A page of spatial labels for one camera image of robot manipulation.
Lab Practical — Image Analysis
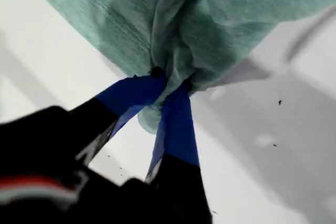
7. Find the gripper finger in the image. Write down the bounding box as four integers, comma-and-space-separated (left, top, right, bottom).
60, 67, 169, 167
143, 80, 211, 205

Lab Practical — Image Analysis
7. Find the pale green t-shirt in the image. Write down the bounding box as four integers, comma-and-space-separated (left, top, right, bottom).
19, 0, 336, 137

